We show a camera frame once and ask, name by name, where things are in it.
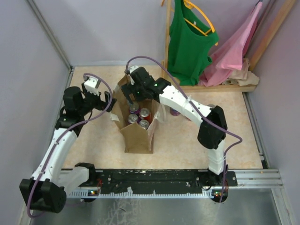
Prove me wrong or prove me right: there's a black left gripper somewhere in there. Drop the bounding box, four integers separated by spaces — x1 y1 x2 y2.
78 82 116 115

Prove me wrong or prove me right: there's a tan canvas tote bag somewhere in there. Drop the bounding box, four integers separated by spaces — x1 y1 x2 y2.
111 75 166 154

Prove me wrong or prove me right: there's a purple fanta can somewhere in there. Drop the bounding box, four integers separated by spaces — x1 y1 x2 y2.
127 113 139 124
129 102 140 115
138 120 150 130
170 108 180 116

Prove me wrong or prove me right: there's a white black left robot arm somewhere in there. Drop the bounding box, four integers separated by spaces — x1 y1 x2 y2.
19 84 116 218

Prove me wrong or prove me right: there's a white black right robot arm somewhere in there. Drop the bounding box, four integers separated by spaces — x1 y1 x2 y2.
121 66 227 186

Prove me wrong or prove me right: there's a red coca-cola can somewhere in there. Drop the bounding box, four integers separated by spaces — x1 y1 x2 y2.
139 108 151 123

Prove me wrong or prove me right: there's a wooden clothes rack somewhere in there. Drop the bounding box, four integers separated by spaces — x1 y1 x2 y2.
160 0 296 93

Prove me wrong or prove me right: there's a green tank top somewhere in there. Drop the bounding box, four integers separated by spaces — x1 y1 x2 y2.
167 0 219 86

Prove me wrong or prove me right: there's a pink shirt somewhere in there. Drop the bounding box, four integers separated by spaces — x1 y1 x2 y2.
198 1 263 87

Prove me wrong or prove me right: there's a yellow clothes hanger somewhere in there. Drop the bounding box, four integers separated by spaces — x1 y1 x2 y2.
161 0 219 46

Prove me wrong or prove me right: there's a beige cloth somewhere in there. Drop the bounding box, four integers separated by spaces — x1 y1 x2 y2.
222 58 260 86

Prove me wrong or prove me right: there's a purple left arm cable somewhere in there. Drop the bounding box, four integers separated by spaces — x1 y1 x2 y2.
26 72 113 218

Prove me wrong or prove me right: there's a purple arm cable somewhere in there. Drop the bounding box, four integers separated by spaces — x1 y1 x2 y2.
26 72 113 218
125 55 243 204

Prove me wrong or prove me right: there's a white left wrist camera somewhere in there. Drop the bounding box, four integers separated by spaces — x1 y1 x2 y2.
83 77 101 96

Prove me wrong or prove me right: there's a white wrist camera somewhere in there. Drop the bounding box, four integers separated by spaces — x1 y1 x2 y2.
129 65 139 73
83 77 101 96

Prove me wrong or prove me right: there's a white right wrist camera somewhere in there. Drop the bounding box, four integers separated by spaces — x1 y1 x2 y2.
129 65 139 73

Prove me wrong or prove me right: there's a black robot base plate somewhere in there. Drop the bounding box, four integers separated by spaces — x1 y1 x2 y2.
70 168 238 195

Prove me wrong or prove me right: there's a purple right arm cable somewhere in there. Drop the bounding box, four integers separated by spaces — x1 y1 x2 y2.
125 55 243 204

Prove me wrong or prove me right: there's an aluminium frame rail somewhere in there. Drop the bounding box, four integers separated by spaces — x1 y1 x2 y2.
28 168 284 200

